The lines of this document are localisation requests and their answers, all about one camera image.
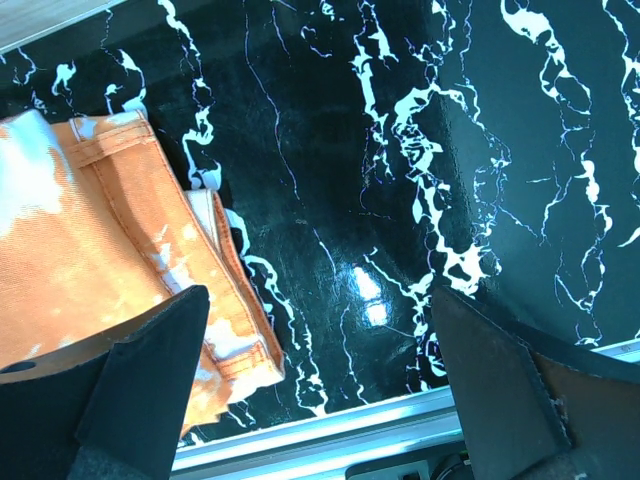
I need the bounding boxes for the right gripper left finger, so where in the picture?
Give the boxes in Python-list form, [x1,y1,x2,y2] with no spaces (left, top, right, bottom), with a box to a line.
[1,286,209,479]

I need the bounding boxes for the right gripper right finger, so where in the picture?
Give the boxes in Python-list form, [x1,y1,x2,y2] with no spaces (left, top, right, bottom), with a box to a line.
[431,287,639,479]

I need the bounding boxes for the orange tie-dye trousers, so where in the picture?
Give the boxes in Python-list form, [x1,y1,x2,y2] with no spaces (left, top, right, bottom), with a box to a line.
[1,110,285,428]

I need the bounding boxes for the black marble pattern mat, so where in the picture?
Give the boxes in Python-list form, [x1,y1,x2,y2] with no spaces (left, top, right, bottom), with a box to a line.
[1,1,639,445]

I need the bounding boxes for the aluminium frame rail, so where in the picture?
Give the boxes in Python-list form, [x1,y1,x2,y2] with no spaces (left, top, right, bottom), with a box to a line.
[172,344,640,480]

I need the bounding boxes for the wooden clothes rack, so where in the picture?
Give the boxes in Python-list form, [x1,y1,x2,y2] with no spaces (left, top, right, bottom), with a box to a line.
[0,0,121,53]

